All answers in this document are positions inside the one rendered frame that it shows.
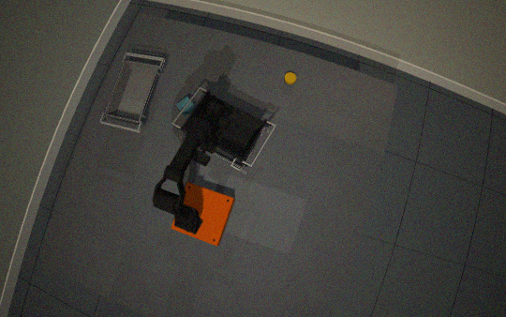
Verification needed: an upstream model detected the yellow short cylinder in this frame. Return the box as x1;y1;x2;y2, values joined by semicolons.
284;72;297;84

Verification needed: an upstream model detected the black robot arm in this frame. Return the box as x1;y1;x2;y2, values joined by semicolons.
153;100;224;234

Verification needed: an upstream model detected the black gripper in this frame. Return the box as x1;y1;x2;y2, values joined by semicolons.
192;115;231;166

